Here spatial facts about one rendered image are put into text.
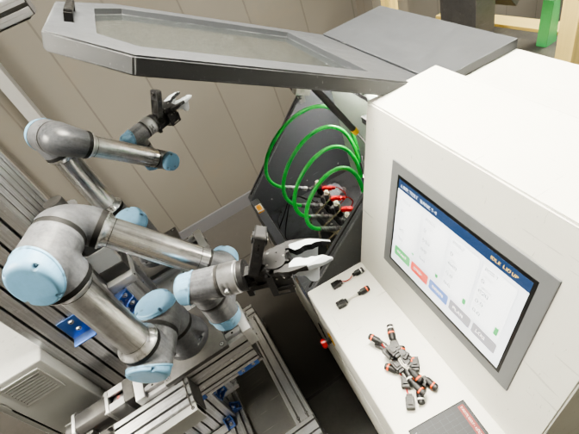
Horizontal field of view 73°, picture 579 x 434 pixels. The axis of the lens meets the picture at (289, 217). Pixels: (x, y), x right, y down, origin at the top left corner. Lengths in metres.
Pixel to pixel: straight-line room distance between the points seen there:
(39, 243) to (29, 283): 0.08
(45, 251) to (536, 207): 0.90
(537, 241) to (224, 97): 2.53
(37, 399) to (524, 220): 1.45
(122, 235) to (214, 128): 2.14
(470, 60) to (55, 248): 1.15
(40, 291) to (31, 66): 2.04
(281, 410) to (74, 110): 2.15
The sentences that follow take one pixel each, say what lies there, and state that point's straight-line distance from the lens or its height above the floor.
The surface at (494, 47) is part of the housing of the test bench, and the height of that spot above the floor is 1.50.
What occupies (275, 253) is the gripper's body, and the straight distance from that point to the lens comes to 0.86.
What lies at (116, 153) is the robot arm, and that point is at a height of 1.50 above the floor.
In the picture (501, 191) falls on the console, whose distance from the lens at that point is 0.80.
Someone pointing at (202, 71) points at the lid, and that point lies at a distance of 0.87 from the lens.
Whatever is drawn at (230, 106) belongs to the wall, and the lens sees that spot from 3.05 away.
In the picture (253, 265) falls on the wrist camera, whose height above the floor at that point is 1.48.
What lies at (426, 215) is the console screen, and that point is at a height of 1.37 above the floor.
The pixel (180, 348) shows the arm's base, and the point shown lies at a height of 1.09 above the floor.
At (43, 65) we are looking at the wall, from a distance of 2.81.
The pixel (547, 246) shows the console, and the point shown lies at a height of 1.49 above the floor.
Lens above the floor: 2.07
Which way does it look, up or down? 41 degrees down
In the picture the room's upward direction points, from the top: 23 degrees counter-clockwise
